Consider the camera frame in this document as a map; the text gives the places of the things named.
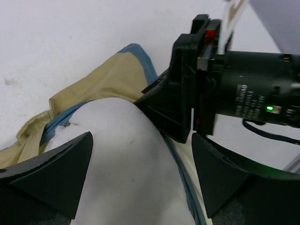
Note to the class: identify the blue beige white pillowcase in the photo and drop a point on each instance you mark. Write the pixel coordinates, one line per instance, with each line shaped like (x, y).
(124, 76)

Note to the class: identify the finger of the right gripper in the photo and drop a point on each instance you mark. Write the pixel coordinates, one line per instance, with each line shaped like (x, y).
(166, 103)

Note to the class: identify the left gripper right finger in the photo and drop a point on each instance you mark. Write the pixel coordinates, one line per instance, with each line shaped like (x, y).
(239, 191)

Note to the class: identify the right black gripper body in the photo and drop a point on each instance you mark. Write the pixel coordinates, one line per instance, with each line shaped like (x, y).
(256, 87)

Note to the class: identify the white pillow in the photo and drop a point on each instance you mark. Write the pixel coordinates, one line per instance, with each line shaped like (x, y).
(132, 178)

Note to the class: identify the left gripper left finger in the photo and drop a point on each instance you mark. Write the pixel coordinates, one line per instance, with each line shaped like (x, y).
(46, 189)

